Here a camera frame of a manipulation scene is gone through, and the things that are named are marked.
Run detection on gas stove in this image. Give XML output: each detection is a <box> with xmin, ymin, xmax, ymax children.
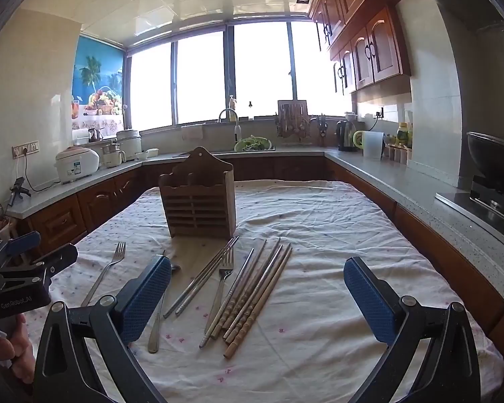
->
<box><xmin>435</xmin><ymin>176</ymin><xmax>504</xmax><ymax>244</ymax></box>

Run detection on tropical fruit poster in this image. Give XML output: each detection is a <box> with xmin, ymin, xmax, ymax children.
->
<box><xmin>72</xmin><ymin>36</ymin><xmax>124</xmax><ymax>138</ymax></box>

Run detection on wooden knife rack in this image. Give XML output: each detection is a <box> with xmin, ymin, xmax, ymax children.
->
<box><xmin>275</xmin><ymin>100</ymin><xmax>310</xmax><ymax>139</ymax></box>

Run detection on white plastic pitcher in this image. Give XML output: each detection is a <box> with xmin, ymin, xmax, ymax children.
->
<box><xmin>353</xmin><ymin>130</ymin><xmax>384</xmax><ymax>160</ymax></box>

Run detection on wooden utensil holder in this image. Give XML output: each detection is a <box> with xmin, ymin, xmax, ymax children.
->
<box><xmin>158</xmin><ymin>146</ymin><xmax>237</xmax><ymax>239</ymax></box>

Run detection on green bowl of vegetables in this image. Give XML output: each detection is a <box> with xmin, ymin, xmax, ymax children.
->
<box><xmin>234</xmin><ymin>136</ymin><xmax>273</xmax><ymax>152</ymax></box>

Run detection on small white blender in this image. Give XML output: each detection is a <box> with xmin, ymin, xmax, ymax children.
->
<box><xmin>102</xmin><ymin>143</ymin><xmax>127</xmax><ymax>168</ymax></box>

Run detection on white floral tablecloth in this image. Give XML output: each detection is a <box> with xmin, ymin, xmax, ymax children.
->
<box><xmin>24</xmin><ymin>178</ymin><xmax>504</xmax><ymax>403</ymax></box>

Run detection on steel chopstick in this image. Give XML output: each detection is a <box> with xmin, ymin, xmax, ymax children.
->
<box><xmin>163</xmin><ymin>236</ymin><xmax>239</xmax><ymax>318</ymax></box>
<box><xmin>199</xmin><ymin>248</ymin><xmax>255</xmax><ymax>348</ymax></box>
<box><xmin>175</xmin><ymin>258</ymin><xmax>223</xmax><ymax>317</ymax></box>

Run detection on black electric kettle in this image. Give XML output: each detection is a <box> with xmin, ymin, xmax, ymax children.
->
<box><xmin>335</xmin><ymin>119</ymin><xmax>358</xmax><ymax>152</ymax></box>

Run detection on person's left hand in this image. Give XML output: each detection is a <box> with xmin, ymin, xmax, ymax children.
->
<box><xmin>0</xmin><ymin>314</ymin><xmax>35</xmax><ymax>384</ymax></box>

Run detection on upper wooden cabinets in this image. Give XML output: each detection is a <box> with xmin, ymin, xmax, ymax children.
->
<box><xmin>309</xmin><ymin>0</ymin><xmax>411</xmax><ymax>94</ymax></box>

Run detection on black wok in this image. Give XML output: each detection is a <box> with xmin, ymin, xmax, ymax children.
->
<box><xmin>467</xmin><ymin>132</ymin><xmax>504</xmax><ymax>186</ymax></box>

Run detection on dish soap bottle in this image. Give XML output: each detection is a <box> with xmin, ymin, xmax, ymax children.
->
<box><xmin>228</xmin><ymin>95</ymin><xmax>237</xmax><ymax>111</ymax></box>

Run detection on yellow oil bottle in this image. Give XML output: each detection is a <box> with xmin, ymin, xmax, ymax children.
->
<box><xmin>396</xmin><ymin>122</ymin><xmax>409</xmax><ymax>146</ymax></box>

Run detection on chrome sink faucet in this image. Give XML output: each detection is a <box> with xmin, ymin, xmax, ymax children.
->
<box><xmin>218</xmin><ymin>107</ymin><xmax>242</xmax><ymax>143</ymax></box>

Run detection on wooden chopstick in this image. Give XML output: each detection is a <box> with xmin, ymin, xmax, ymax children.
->
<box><xmin>223</xmin><ymin>245</ymin><xmax>291</xmax><ymax>345</ymax></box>
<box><xmin>222</xmin><ymin>238</ymin><xmax>281</xmax><ymax>340</ymax></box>
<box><xmin>224</xmin><ymin>247</ymin><xmax>292</xmax><ymax>359</ymax></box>
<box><xmin>210</xmin><ymin>240</ymin><xmax>266</xmax><ymax>339</ymax></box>

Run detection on white steamer pot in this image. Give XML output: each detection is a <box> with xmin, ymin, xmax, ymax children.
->
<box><xmin>116</xmin><ymin>129</ymin><xmax>142</xmax><ymax>161</ymax></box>

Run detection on white rice cooker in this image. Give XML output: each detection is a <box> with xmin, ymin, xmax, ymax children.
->
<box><xmin>54</xmin><ymin>146</ymin><xmax>100</xmax><ymax>184</ymax></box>

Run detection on steel fork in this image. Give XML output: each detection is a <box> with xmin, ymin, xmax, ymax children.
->
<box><xmin>81</xmin><ymin>241</ymin><xmax>126</xmax><ymax>308</ymax></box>
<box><xmin>204</xmin><ymin>249</ymin><xmax>235</xmax><ymax>333</ymax></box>

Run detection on steel spoon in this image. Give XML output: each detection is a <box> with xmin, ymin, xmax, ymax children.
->
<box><xmin>147</xmin><ymin>250</ymin><xmax>182</xmax><ymax>354</ymax></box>

